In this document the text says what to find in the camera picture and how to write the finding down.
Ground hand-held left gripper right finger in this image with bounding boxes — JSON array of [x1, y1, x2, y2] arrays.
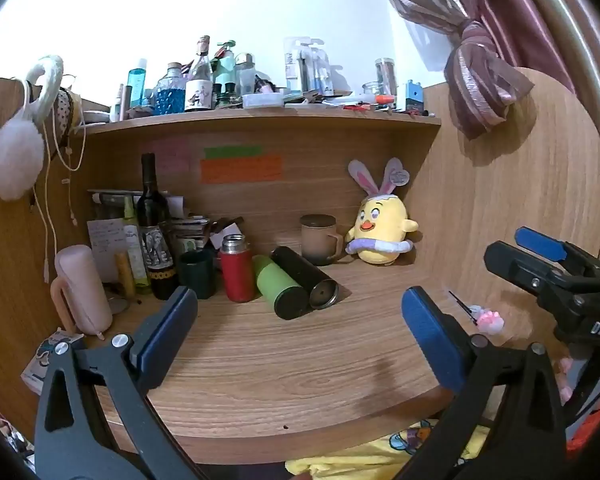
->
[[397, 286, 567, 480]]

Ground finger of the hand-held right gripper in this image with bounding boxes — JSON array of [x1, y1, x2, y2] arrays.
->
[[483, 241, 564, 294], [514, 226, 600, 282]]

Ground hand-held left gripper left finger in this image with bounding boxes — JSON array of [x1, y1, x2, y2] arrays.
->
[[34, 286, 202, 480]]

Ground red thermos cup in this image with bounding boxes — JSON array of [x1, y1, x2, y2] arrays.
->
[[219, 233, 257, 304]]

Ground green cylindrical cup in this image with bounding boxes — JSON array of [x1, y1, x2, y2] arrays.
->
[[252, 254, 307, 321]]

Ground black cylindrical cup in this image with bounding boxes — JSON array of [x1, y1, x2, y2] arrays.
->
[[270, 246, 341, 312]]

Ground round metal stand base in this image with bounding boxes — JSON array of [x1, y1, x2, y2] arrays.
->
[[104, 294, 131, 316]]

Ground pink hair clip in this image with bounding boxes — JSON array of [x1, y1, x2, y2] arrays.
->
[[467, 304, 504, 336]]

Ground dark green mug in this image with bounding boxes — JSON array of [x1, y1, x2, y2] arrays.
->
[[178, 249, 219, 301]]

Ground yellow green plastic bottle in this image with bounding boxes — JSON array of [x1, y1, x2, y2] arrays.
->
[[121, 197, 152, 295]]

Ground dark wine bottle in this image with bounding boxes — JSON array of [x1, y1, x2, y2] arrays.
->
[[136, 152, 180, 301]]

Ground white note paper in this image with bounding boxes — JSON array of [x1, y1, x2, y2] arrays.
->
[[86, 218, 127, 284]]

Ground stack of books and papers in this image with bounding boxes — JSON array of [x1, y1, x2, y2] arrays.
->
[[87, 188, 245, 253]]

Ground yellow chick plush toy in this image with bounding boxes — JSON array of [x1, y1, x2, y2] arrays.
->
[[343, 157, 421, 266]]

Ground printed small box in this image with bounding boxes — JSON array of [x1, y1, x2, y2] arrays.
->
[[21, 326, 82, 394]]

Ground yellow printed cloth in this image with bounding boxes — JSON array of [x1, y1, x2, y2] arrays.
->
[[285, 419, 493, 478]]

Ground brown lidded mug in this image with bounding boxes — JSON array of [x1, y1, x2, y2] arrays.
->
[[299, 213, 345, 267]]

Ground pink sticky note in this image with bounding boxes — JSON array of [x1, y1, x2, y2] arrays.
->
[[153, 138, 191, 175]]

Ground orange sticky note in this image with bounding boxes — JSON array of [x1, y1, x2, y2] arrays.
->
[[200, 155, 284, 184]]

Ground green sticky note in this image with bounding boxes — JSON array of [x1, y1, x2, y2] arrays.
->
[[203, 145, 263, 159]]

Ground blue pencil sharpener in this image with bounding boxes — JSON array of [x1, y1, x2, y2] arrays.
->
[[404, 79, 427, 112]]

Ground pink curtain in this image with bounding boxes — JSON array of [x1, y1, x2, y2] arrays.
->
[[364, 0, 577, 141]]

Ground tall clear jar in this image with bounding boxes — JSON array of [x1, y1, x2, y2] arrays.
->
[[374, 57, 398, 99]]

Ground white fluffy earmuffs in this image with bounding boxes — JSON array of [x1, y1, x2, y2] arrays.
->
[[0, 54, 65, 202]]

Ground glass bottle with blue beads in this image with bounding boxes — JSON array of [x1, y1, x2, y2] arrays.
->
[[154, 62, 187, 116]]

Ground dotted headband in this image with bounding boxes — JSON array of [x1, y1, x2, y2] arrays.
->
[[54, 87, 86, 137]]

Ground clear labelled glass bottle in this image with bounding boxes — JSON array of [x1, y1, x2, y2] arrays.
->
[[184, 35, 215, 113]]

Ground blue liquid bottle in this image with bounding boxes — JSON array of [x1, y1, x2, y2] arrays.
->
[[126, 58, 149, 109]]

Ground clear flat plastic container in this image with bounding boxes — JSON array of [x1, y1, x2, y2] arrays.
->
[[241, 92, 286, 109]]

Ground pale green bottle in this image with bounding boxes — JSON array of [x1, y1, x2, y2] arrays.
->
[[214, 40, 239, 107]]

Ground clear glass jar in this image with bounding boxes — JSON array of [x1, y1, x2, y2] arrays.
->
[[234, 52, 257, 99]]

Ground white blister pack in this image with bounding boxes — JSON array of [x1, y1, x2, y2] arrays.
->
[[283, 36, 334, 97]]

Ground pink bottle with handle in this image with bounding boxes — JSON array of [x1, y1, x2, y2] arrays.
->
[[50, 244, 114, 337]]

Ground white earphone cable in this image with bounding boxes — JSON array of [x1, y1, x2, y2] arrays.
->
[[22, 80, 88, 285]]

